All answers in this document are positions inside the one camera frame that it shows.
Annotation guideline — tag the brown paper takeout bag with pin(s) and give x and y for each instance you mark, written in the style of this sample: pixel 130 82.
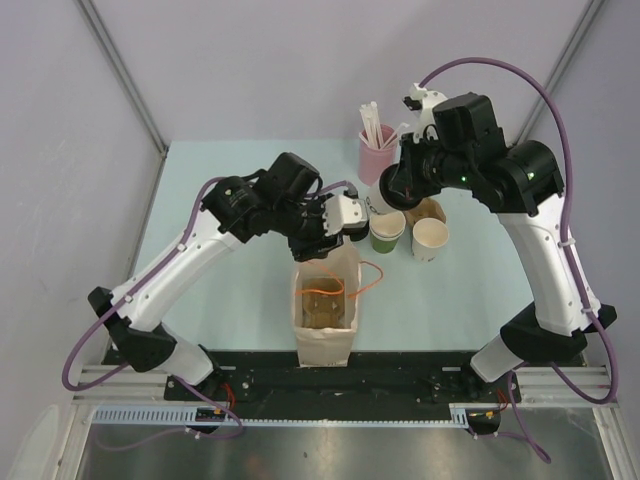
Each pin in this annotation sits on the brown paper takeout bag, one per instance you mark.
pixel 332 347

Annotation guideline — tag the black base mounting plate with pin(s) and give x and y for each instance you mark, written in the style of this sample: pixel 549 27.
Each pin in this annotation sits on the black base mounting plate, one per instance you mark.
pixel 439 377

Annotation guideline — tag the pink straw holder cup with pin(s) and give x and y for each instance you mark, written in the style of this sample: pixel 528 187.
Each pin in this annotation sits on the pink straw holder cup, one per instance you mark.
pixel 372 162

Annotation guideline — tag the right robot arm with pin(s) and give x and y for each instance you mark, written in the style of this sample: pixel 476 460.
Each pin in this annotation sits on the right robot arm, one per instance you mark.
pixel 458 144

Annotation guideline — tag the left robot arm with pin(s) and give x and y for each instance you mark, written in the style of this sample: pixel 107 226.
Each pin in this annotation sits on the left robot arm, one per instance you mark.
pixel 286 198

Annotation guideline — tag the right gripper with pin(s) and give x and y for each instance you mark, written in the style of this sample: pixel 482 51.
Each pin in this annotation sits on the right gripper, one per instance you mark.
pixel 406 180

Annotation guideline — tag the white wrapped straws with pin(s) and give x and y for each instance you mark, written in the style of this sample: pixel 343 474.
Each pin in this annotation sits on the white wrapped straws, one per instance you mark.
pixel 373 136

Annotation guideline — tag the white cable duct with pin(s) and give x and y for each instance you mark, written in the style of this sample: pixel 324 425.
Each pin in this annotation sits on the white cable duct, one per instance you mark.
pixel 328 412

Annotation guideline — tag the brown cardboard cup carrier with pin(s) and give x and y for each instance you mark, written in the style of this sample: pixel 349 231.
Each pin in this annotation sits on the brown cardboard cup carrier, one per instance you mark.
pixel 427 208

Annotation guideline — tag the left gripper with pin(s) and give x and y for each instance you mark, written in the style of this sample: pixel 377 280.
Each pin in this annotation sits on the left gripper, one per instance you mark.
pixel 319 244

